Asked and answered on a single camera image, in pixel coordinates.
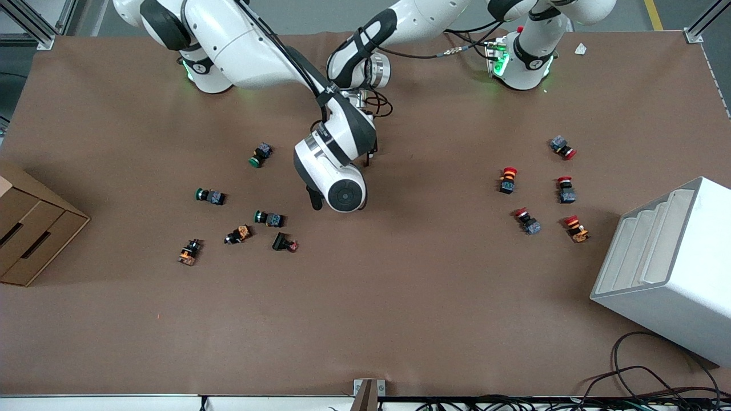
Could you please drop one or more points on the aluminium frame profile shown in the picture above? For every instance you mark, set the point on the aluminium frame profile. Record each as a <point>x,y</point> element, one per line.
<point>34,25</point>
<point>705,23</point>

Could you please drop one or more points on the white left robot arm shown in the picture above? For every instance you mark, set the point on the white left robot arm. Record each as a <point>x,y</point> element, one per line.
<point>411,17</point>

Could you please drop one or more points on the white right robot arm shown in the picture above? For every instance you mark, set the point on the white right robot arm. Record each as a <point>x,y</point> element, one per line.
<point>245,45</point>

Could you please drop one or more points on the brown cardboard box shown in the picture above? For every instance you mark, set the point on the brown cardboard box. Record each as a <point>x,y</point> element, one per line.
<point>34,228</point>

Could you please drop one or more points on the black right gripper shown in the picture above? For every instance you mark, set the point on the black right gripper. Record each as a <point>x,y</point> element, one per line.
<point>314,198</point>

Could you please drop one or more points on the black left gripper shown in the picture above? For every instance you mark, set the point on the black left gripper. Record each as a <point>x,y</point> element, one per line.
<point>358,101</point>

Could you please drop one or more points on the white stepped rack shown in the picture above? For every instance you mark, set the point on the white stepped rack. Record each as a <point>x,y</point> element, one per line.
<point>668,262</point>

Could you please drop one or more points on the metal table edge bracket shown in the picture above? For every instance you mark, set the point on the metal table edge bracket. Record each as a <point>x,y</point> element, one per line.
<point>368,393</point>

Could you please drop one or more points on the white paper scrap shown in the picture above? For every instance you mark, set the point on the white paper scrap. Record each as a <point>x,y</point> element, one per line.
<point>581,49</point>

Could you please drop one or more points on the black switch pink block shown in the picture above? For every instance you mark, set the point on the black switch pink block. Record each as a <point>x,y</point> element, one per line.
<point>284,242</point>

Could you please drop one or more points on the black switch orange block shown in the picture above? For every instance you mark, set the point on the black switch orange block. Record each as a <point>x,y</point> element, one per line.
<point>239,234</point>
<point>189,252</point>

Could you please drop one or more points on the green push button blue block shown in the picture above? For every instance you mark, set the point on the green push button blue block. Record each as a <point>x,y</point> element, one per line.
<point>261,154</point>
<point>210,196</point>
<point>268,218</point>

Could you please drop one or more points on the red button orange block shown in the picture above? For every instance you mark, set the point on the red button orange block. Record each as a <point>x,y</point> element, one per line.
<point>577,228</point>

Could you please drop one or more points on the red push button blue block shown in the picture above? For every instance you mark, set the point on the red push button blue block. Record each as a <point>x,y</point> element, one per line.
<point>566,189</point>
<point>527,221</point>
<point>563,147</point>

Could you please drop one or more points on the brown paper table cover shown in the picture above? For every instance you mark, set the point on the brown paper table cover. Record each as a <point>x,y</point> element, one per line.
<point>400,297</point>

